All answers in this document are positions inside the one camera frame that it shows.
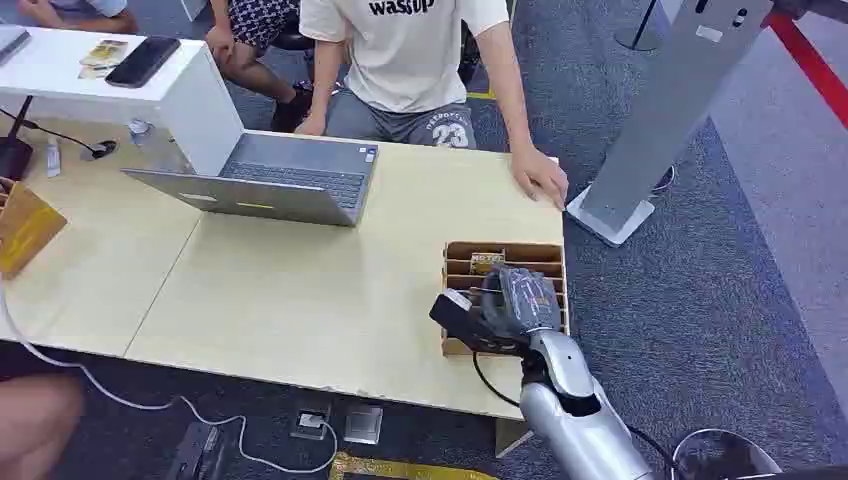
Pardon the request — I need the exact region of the floor socket with plug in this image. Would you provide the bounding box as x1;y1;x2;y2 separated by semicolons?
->
289;405;333;443

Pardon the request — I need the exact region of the black desk device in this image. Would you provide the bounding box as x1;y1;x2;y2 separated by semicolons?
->
0;95;36;183

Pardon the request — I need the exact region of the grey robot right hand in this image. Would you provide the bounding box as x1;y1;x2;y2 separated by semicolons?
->
479;264;563;346

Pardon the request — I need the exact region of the grey metal pillar stand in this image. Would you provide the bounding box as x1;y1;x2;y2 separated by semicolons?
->
565;0;777;249

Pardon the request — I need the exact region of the person's knee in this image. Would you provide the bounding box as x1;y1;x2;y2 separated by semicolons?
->
0;375;86;480

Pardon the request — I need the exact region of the grey floor socket cover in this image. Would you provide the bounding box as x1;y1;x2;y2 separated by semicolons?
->
342;403;385;447

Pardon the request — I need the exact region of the black smartphone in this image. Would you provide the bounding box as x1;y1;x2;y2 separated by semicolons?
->
103;35;183;90

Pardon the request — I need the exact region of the person in pale shirt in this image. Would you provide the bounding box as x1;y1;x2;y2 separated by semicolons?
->
294;0;570;213

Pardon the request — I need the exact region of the thin black desk cable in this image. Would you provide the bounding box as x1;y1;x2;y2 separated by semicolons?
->
0;105;120;162

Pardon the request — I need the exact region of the round metal stool base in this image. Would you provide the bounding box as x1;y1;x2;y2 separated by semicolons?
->
670;427;784;480

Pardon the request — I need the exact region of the person in patterned shorts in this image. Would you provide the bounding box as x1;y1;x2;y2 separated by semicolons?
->
204;0;317;134

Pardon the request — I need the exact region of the red barrier band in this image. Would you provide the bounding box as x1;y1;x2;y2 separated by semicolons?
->
767;11;848;131

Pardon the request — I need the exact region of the white box shelf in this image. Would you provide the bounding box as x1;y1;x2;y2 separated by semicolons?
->
0;25;246;178

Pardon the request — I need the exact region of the white cable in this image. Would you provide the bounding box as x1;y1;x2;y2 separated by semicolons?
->
0;283;340;476

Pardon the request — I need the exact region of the grey open laptop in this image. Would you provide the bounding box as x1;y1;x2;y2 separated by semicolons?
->
120;130;381;229

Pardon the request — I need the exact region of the yellow cardboard box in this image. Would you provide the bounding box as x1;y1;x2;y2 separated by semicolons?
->
0;177;70;280

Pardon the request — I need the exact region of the stack of printed cards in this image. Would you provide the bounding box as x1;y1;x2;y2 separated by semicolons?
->
77;38;130;81

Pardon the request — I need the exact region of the wooden card box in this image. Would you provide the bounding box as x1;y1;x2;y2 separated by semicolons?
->
441;240;572;358

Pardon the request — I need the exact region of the person's left hand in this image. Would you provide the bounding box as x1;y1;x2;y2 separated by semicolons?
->
509;144;570;213

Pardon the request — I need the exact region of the round black stand base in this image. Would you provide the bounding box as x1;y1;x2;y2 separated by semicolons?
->
614;0;665;54

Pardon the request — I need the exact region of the yellow floor tape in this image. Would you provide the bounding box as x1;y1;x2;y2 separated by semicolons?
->
328;451;499;480

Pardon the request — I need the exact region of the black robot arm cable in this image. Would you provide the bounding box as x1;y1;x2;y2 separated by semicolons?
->
470;352;678;480

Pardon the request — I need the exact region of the printed card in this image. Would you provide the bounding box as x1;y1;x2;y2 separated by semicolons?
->
468;248;507;276

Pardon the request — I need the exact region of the person at desk corner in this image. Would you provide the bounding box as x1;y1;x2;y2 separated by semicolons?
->
15;0;141;36

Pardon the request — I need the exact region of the wooden table leg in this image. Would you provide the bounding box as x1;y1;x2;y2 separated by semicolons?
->
494;417;534;460

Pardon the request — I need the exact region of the person's right hand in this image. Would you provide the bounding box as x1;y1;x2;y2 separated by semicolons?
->
294;113;329;138

